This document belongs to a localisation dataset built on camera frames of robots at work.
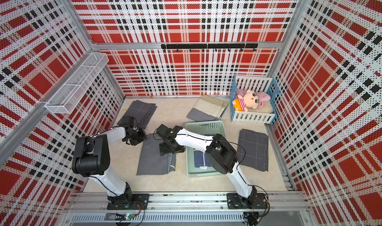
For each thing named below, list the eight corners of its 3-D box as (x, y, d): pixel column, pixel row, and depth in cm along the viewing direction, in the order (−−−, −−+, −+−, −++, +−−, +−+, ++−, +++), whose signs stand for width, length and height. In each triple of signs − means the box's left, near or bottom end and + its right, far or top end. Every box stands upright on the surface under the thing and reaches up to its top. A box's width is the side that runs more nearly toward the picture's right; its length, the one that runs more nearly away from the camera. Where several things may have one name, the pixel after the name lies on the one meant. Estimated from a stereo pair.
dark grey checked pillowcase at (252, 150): (234, 164, 89) (234, 162, 86) (238, 130, 104) (239, 128, 101) (266, 173, 85) (268, 171, 83) (266, 136, 100) (268, 134, 98)
